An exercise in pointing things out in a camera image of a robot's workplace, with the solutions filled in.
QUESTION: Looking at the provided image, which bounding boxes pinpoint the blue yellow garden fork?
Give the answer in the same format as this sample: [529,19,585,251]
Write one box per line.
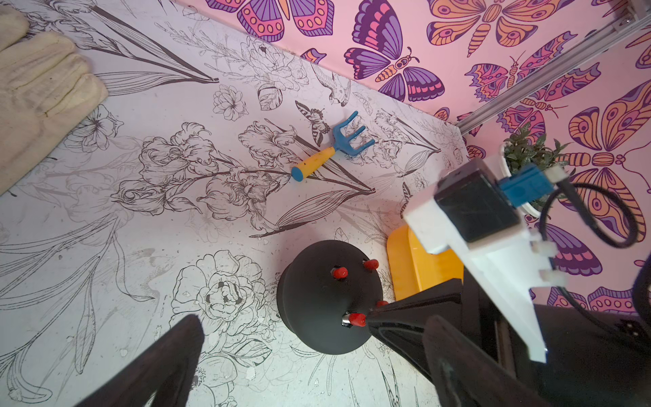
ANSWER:
[290,111,376,182]

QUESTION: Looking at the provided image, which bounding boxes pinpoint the aluminium cage frame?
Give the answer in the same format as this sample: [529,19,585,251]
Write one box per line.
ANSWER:
[457,1,650,135]

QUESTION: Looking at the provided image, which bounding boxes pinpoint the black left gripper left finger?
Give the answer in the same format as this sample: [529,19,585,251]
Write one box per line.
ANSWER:
[78,315,204,406]

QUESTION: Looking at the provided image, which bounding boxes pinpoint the black round screw base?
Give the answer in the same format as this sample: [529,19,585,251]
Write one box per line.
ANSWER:
[276,240,385,355]

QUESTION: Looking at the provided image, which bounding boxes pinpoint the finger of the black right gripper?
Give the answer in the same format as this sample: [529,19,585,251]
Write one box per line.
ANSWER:
[366,279,463,379]

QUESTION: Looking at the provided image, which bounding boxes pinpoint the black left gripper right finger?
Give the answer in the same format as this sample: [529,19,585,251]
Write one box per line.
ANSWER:
[423,316,549,406]

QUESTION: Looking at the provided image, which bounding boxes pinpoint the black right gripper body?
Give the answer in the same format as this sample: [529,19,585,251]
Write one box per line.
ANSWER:
[403,159,650,406]

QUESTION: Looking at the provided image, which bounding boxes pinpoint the cream fabric glove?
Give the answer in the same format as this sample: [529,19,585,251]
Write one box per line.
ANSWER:
[1,6,108,193]

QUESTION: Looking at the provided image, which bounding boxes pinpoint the potted green plant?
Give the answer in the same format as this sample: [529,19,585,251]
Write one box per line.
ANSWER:
[498,125,569,219]

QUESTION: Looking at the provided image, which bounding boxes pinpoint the yellow plastic tray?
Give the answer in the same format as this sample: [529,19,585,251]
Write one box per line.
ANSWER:
[387,225,464,300]

